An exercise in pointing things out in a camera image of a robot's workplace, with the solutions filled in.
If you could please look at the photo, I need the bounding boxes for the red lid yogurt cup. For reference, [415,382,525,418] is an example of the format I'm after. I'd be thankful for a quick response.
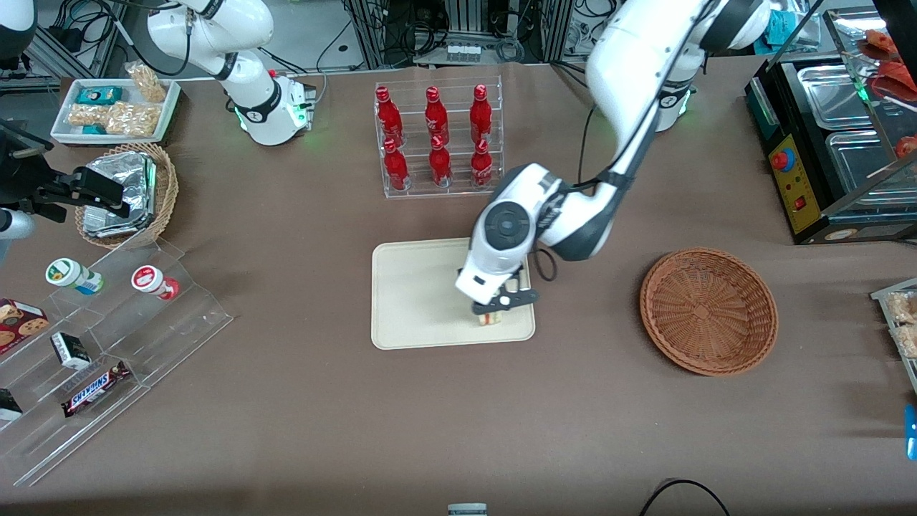
[131,265,181,300]

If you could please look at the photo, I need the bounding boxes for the white rectangular snack tray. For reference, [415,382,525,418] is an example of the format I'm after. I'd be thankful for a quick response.
[50,77,181,146]

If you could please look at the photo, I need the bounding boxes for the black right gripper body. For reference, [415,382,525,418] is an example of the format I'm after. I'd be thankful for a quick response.
[0,154,55,214]

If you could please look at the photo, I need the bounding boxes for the brown round wicker basket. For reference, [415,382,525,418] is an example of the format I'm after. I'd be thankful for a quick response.
[640,247,779,377]

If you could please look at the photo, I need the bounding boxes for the clear bag of nuts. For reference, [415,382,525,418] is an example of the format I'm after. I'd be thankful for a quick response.
[125,62,168,103]
[68,104,108,128]
[104,102,160,137]

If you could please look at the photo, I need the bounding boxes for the Snickers chocolate bar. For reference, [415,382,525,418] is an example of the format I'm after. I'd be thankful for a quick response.
[61,360,132,419]

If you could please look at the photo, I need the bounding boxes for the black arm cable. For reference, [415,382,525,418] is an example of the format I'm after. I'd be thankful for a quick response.
[533,100,611,282]

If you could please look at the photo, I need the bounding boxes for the red cola bottle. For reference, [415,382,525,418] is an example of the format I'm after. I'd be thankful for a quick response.
[375,86,403,148]
[470,138,494,189]
[383,138,411,191]
[469,84,494,144]
[424,86,451,144]
[429,135,453,188]

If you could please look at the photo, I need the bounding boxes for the steel warmer pan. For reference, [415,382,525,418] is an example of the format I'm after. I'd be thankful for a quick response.
[827,131,917,200]
[797,64,876,131]

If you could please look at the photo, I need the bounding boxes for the cream rectangular plastic tray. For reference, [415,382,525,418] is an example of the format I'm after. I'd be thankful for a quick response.
[370,234,537,350]

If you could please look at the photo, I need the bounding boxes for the small black white box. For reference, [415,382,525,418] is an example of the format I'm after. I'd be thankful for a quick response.
[50,332,92,371]

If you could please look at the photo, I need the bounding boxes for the black table cable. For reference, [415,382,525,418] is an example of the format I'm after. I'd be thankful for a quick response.
[639,479,731,516]

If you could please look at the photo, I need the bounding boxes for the black food warmer appliance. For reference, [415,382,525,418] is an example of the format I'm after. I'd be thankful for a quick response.
[744,7,917,246]

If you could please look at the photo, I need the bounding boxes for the clear acrylic bottle rack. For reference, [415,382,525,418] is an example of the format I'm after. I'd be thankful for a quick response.
[373,75,505,199]

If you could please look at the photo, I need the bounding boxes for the aluminium equipment frame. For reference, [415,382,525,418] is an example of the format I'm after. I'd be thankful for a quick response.
[342,0,574,69]

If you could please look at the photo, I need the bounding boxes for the teal cloth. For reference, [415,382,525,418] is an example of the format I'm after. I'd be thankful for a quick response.
[764,10,805,45]

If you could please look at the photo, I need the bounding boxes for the red cookie box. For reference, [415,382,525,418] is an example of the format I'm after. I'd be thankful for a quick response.
[0,298,50,355]

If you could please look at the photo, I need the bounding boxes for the green lid yogurt cup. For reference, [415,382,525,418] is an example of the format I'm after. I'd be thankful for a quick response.
[45,258,104,295]

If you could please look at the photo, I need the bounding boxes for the light tan wicker basket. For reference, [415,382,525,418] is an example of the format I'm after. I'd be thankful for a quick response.
[75,142,179,249]

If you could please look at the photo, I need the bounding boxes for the grey edged snack tray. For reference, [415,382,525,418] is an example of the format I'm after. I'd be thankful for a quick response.
[870,278,917,393]

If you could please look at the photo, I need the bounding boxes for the clear acrylic stepped stand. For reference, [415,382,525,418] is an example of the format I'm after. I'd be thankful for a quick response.
[0,238,234,488]

